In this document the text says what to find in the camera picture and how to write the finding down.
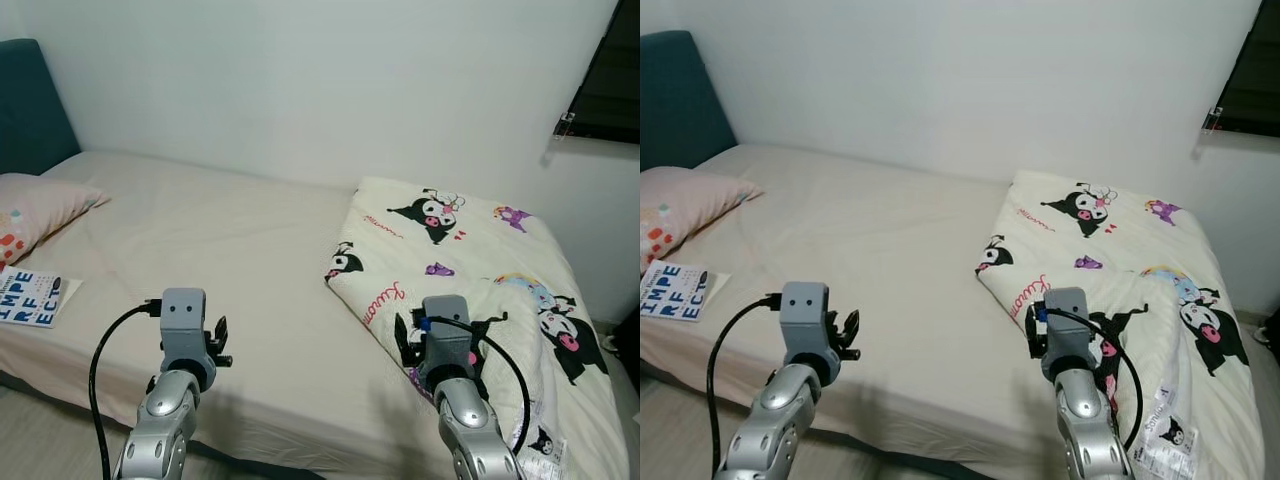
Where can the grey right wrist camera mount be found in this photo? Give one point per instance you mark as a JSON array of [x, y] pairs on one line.
[[1068, 335], [447, 340]]

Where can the pink patterned pillow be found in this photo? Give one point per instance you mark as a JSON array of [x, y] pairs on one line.
[[40, 205], [680, 195]]

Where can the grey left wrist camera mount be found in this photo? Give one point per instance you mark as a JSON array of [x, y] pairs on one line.
[[805, 320], [183, 325]]

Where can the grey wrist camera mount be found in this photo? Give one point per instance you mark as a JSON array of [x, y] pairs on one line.
[[805, 320], [447, 340], [1068, 335], [183, 325]]

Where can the cream cartoon print blanket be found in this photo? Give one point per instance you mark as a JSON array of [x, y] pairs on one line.
[[400, 250], [1050, 240]]

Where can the white book blue letters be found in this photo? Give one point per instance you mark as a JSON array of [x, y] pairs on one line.
[[30, 300], [675, 295]]

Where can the beige sheeted mattress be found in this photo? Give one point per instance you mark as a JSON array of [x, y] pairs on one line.
[[220, 240], [860, 230]]

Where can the blue upholstered bed frame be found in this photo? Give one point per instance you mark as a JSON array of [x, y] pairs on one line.
[[35, 110], [685, 100]]

